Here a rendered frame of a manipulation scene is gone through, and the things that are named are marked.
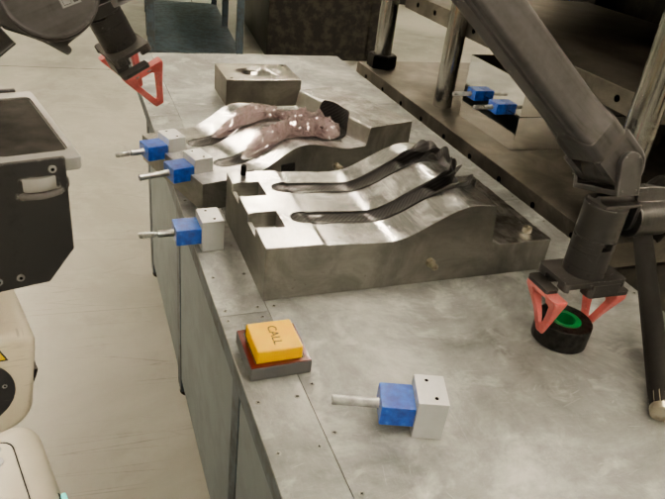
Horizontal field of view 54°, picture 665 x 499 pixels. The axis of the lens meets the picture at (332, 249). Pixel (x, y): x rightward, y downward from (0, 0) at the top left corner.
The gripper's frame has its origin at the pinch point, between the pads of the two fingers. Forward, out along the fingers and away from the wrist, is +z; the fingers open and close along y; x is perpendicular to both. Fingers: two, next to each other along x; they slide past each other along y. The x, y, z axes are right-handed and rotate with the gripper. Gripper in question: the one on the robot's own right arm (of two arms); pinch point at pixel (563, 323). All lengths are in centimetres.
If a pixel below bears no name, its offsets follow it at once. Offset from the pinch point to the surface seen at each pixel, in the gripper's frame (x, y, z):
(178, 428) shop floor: 73, -44, 83
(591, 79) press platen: 53, 40, -21
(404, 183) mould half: 30.4, -13.1, -8.7
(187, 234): 33, -49, 0
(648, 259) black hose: 4.2, 17.1, -6.7
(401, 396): -9.7, -31.1, -0.9
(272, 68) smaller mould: 114, -13, -5
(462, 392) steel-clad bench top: -7.0, -20.3, 3.1
